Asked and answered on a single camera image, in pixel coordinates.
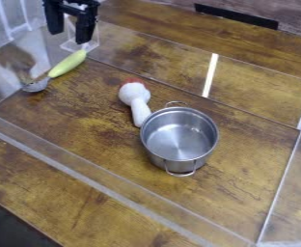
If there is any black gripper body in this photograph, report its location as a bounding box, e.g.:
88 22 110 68
42 0 100 15

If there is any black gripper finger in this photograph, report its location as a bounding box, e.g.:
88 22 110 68
76 12 96 44
45 4 64 35

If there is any green handled metal spoon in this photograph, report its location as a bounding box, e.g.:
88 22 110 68
21 49 86 93

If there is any white red toy mushroom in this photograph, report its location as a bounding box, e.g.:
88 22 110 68
118 77 152 127

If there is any black strip on table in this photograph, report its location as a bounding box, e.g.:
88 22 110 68
195 3 280 30

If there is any small steel pot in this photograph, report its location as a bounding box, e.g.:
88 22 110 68
140 101 219 178

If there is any clear acrylic enclosure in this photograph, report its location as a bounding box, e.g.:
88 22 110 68
0 0 301 247

